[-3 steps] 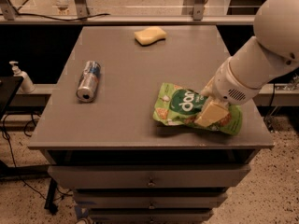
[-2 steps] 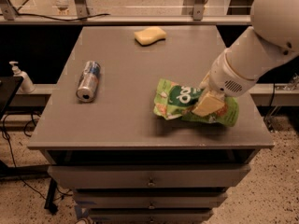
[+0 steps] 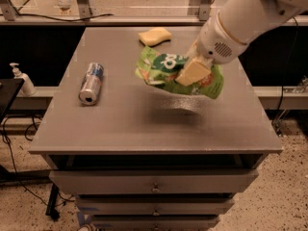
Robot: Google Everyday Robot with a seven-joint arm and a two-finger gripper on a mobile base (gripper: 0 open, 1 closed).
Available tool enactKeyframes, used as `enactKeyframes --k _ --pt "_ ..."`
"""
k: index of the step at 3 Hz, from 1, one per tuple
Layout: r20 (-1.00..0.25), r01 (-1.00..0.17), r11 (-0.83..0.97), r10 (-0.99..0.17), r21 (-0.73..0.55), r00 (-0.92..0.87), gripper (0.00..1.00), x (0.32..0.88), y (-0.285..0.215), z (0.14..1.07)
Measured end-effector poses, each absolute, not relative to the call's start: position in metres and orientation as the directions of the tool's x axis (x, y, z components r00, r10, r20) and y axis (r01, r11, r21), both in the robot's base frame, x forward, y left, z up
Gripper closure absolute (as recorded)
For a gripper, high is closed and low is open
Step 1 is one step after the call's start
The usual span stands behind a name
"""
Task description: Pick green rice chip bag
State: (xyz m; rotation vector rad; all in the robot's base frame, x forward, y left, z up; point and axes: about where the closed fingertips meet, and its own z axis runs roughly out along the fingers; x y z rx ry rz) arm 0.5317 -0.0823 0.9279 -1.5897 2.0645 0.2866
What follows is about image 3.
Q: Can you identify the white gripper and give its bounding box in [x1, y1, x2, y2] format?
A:
[175, 13, 248, 87]

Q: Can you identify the green rice chip bag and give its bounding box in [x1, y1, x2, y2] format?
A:
[135, 46, 224, 99]

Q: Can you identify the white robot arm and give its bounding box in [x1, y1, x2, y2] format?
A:
[176, 0, 308, 87]

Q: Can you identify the yellow sponge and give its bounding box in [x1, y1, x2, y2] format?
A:
[139, 27, 172, 46]

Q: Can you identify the grey drawer cabinet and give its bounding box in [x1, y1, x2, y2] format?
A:
[30, 27, 281, 231]

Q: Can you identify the silver blue drink can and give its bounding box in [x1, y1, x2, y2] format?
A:
[79, 63, 104, 105]

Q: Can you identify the white pump bottle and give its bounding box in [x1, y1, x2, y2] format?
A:
[10, 63, 36, 96]

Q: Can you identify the black side table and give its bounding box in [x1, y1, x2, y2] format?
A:
[0, 79, 24, 122]

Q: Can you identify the metal frame rail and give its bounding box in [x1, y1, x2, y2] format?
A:
[0, 0, 228, 25]

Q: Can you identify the black floor cable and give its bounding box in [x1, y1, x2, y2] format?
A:
[0, 114, 76, 210]

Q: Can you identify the black cable on rail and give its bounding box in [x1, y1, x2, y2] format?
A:
[0, 0, 114, 22]

